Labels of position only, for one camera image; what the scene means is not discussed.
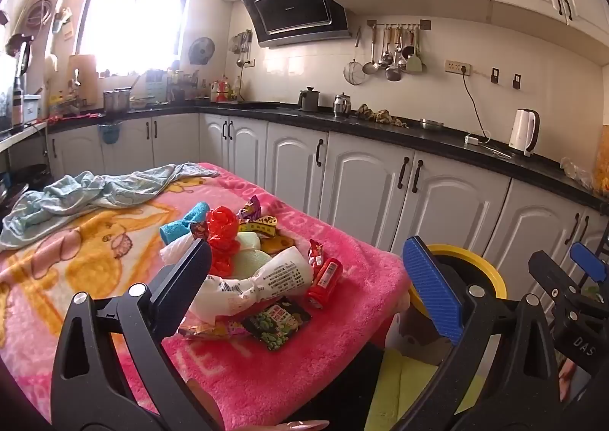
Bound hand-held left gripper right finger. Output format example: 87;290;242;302
392;235;564;431

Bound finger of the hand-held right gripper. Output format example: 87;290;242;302
570;242;609;284
528;250;585;318

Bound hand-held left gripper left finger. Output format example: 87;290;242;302
50;238;213;431

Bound white plastic bag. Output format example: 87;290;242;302
161;232;197;266

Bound yellow-rimmed trash bin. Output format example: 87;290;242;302
384;243;507;367

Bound blue towel roll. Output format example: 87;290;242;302
159;202;211;246

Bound red plastic bag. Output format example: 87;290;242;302
204;205;244;277

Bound light green towel bundle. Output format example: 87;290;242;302
235;231;275;280

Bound green pea snack packet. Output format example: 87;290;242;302
242;299;312;352

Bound brown yellow snack packet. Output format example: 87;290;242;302
261;234;294;257

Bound purple candy wrapper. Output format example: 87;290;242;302
238;196;263;223

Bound red cylindrical tube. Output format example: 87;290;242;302
306;258;344;308

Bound person's left hand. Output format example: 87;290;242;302
276;419;330;431

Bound pink printed blanket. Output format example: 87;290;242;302
0;162;412;417

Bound clear plastic bag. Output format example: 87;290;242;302
560;156;595;189

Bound wood chip board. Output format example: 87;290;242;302
590;127;609;196

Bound person's yellow-green clothing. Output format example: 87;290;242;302
368;348;483;431

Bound white electric kettle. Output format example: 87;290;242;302
508;108;541;157

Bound light blue cloth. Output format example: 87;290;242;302
0;163;220;251

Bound black kitchen countertop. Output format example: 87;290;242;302
48;100;609;213

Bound blue hanging basket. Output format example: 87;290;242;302
98;123;123;145

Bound pile of ginger roots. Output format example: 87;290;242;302
357;104;406;128

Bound steel stock pot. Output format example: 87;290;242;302
103;87;132;115

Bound cluster of jars and canisters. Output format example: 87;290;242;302
143;68;201;105

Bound cluster of condiment bottles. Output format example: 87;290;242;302
209;76;243;103

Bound large steel ladle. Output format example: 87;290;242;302
385;29;404;82

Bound dark grey teapot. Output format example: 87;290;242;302
298;86;320;112

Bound green spatula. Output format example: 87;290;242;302
406;28;422;73

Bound wooden cutting board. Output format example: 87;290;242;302
67;54;99;109

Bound white storage box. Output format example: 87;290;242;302
23;94;41;124

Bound steel skimmer spoon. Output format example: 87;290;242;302
379;27;395;68

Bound dark ladle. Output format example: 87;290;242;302
400;27;416;61

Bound small hanging kitchen tools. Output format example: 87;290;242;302
231;30;253;68

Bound black blender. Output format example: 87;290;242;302
5;34;34;132

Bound kitchen window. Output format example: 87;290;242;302
76;0;199;77

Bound black power cable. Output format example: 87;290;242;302
461;72;492;143

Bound wire mesh strainer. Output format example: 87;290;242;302
343;29;363;86

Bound small wall fan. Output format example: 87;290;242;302
188;36;216;65

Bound utensil wall rail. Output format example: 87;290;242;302
366;19;432;31

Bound coiled hose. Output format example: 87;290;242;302
25;2;53;32

